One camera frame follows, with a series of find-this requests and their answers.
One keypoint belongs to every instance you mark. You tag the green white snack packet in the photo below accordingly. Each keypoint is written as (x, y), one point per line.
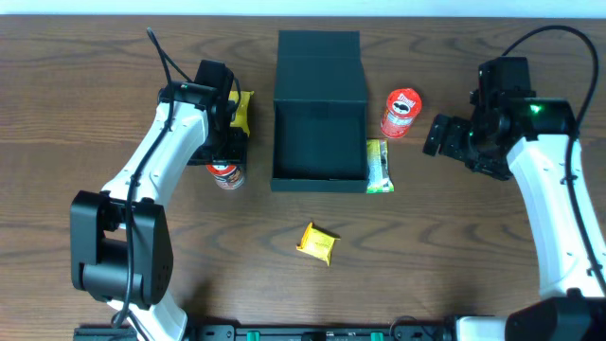
(379, 180)

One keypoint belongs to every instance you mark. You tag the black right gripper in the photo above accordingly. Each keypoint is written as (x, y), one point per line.
(452, 139)

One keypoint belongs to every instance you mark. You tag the black open gift box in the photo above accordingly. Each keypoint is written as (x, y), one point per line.
(320, 103)

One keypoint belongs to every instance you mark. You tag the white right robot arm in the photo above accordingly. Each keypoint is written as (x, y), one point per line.
(530, 141)

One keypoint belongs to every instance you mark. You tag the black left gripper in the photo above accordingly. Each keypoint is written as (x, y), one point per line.
(220, 154)

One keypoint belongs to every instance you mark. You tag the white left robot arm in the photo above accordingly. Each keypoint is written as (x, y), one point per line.
(121, 252)

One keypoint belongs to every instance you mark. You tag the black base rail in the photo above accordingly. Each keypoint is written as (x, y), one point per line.
(284, 333)

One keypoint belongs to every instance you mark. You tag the small yellow snack packet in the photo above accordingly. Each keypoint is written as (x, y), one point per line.
(318, 243)

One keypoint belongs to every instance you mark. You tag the dark red Pringles can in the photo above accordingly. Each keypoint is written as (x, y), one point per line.
(227, 176)

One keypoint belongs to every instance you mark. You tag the long yellow snack packet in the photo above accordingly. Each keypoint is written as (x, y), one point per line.
(240, 118)

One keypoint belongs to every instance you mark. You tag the bright red Pringles can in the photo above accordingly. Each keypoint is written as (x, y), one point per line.
(402, 107)

